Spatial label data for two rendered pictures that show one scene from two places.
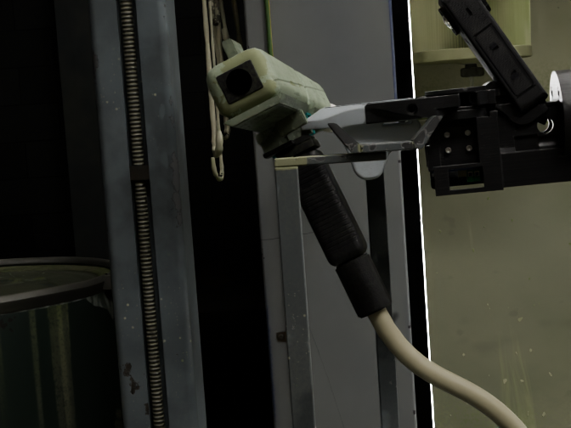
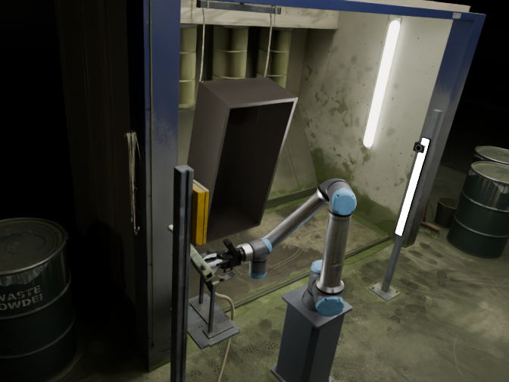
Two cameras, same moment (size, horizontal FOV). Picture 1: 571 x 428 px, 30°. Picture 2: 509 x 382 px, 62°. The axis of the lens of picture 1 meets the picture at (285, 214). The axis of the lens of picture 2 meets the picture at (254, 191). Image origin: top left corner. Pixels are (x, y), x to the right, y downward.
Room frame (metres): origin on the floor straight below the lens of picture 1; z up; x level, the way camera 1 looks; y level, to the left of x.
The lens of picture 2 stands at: (-0.46, 0.93, 2.31)
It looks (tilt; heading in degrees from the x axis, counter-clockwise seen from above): 26 degrees down; 317
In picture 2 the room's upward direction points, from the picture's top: 6 degrees clockwise
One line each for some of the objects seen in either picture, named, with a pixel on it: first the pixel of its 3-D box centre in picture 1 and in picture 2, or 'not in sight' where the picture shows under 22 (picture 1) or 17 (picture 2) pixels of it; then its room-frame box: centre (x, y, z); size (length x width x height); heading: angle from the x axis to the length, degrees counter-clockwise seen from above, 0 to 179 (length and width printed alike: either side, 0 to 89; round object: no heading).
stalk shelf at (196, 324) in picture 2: not in sight; (204, 319); (0.84, -0.03, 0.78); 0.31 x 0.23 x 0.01; 178
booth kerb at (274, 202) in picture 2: not in sight; (229, 215); (2.54, -1.55, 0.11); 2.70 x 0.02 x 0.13; 88
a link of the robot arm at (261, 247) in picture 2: not in sight; (258, 248); (0.83, -0.34, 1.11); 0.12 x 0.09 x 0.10; 84
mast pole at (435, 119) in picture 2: not in sight; (407, 210); (0.91, -2.04, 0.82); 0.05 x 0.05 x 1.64; 88
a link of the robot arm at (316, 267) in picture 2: not in sight; (323, 277); (0.70, -0.77, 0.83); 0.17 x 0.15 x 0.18; 141
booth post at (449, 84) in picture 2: not in sight; (432, 141); (1.28, -2.94, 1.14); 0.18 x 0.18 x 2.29; 88
